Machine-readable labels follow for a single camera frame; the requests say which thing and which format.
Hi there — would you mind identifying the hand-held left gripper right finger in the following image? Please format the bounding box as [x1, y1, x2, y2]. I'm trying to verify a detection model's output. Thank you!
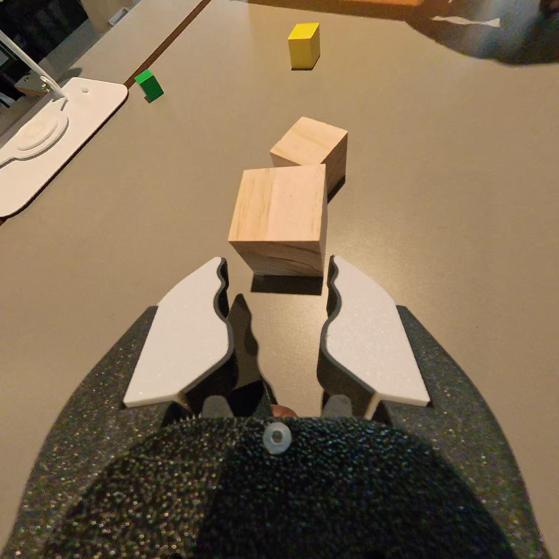
[318, 255, 431, 421]

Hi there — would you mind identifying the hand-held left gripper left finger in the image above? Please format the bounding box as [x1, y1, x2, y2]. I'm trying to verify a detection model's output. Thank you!
[123, 257, 236, 419]

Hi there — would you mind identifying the large plain wooden cube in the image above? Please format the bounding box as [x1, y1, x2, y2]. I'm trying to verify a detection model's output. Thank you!
[270, 116, 349, 193]
[228, 164, 328, 277]

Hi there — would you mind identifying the green wooden cube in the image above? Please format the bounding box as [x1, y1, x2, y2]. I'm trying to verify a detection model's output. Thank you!
[134, 70, 164, 104]

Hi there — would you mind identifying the clear acrylic panel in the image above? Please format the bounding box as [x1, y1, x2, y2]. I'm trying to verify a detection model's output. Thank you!
[0, 31, 66, 110]

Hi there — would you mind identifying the yellow wooden cube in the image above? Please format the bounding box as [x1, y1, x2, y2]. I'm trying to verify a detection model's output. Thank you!
[288, 23, 321, 70]

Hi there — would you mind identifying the black cabinet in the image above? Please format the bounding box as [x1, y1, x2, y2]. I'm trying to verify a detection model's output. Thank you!
[0, 0, 90, 66]

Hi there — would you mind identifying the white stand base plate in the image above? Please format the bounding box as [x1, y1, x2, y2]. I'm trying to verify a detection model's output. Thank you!
[0, 77, 128, 217]

